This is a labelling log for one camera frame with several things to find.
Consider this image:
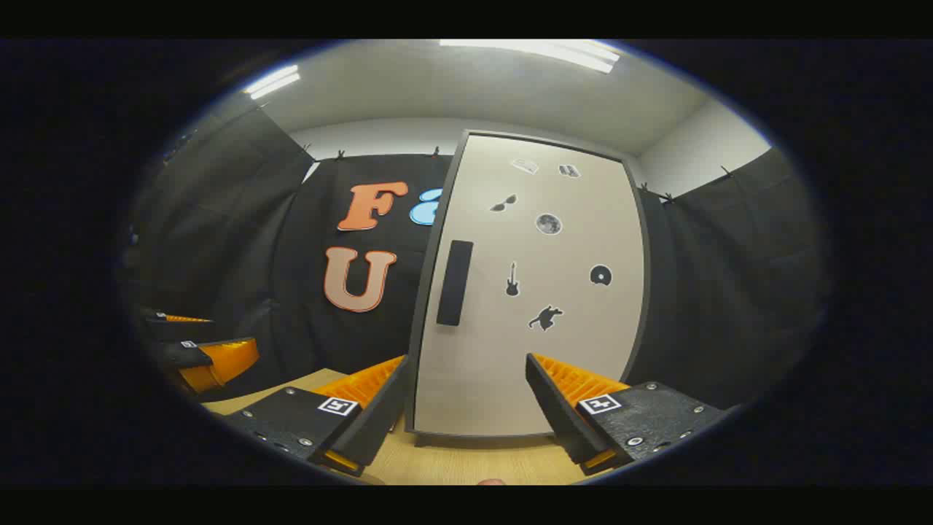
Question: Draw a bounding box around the long ceiling light panel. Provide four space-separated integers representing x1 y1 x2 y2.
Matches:
440 39 620 74

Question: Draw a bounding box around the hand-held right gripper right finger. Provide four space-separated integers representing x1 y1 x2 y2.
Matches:
525 353 730 477

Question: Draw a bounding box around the black backdrop cloth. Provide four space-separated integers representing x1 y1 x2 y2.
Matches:
120 102 828 411

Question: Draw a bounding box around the grey cabinet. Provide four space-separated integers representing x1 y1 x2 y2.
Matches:
405 130 653 448

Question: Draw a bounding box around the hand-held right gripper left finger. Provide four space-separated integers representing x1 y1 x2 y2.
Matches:
219 354 410 478

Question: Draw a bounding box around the black cabinet door handle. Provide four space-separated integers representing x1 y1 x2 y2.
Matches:
436 240 475 327

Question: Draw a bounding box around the short ceiling light strip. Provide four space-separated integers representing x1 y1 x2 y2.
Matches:
244 64 301 101

